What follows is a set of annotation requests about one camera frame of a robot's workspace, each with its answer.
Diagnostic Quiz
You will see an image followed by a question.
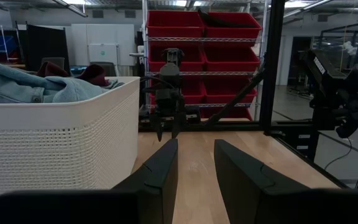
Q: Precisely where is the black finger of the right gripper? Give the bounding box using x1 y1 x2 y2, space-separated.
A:
172 118 183 140
150 118 163 142

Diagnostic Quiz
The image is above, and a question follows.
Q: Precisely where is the white cabinet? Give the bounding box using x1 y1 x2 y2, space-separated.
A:
70 23 136 68

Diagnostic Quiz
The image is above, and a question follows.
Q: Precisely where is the white perforated plastic basket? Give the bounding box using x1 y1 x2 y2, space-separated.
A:
0 76 141 212

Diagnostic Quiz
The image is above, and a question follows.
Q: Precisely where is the black partition panel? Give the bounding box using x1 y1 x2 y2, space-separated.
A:
26 24 71 75

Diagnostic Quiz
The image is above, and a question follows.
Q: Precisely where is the maroon garment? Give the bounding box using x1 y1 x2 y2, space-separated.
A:
35 60 111 87

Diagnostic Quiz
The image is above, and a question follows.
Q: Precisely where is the metal wire shelf rack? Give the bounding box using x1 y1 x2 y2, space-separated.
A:
141 0 270 122

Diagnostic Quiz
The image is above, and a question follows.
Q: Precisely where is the grey office chair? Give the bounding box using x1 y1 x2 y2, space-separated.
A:
88 61 117 78
40 57 65 70

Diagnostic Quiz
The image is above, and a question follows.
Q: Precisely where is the light blue denim garment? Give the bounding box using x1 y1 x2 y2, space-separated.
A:
0 58 126 105

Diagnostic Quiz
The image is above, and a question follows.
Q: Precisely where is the red storage bin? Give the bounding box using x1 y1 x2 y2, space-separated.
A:
203 46 260 73
202 11 263 40
200 107 254 121
203 79 259 105
147 45 204 72
146 10 205 39
149 77 204 105

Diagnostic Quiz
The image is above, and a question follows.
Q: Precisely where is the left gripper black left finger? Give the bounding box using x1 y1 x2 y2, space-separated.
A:
112 139 179 224

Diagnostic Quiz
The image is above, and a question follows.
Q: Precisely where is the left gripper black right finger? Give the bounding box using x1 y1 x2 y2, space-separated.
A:
214 139 310 224

